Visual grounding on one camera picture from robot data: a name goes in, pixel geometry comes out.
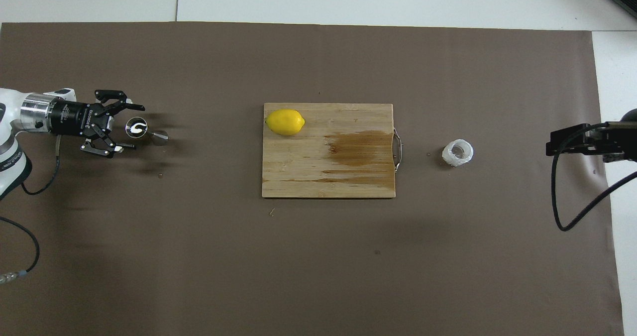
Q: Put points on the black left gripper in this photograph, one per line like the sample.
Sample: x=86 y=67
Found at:
x=74 y=119

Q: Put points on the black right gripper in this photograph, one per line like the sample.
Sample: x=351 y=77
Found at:
x=619 y=137

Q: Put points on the steel double jigger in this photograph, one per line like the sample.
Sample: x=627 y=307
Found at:
x=159 y=137

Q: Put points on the clear textured glass cup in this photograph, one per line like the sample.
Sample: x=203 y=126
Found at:
x=452 y=157

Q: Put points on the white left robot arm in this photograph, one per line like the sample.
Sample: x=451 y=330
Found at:
x=10 y=152

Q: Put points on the brown paper table mat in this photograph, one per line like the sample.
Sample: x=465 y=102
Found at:
x=199 y=256

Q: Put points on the yellow lemon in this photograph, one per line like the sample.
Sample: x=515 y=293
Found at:
x=284 y=122

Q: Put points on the wooden cutting board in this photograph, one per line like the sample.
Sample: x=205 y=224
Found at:
x=308 y=171

